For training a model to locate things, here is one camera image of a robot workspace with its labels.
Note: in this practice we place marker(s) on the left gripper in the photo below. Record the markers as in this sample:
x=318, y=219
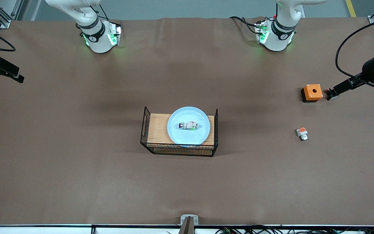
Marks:
x=369, y=69

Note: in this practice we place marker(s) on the light blue round plate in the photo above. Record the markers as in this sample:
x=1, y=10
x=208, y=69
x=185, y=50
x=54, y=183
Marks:
x=190, y=113

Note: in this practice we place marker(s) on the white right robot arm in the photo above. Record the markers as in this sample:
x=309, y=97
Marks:
x=99, y=35

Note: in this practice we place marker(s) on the small orange grey contact block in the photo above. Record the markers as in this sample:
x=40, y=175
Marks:
x=302, y=133

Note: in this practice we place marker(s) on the brown table cover mat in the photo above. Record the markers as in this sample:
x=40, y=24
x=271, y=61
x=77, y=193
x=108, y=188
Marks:
x=76, y=182

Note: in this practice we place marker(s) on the light wooden board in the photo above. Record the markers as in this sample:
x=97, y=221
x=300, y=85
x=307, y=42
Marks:
x=157, y=130

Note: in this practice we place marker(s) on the orange button enclosure box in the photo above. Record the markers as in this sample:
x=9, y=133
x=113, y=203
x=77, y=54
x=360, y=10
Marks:
x=317, y=95

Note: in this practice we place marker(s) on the white table edge rail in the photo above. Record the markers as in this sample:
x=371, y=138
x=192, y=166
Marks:
x=44, y=230

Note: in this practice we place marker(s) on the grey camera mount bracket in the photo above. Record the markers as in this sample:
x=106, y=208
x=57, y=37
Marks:
x=183, y=221

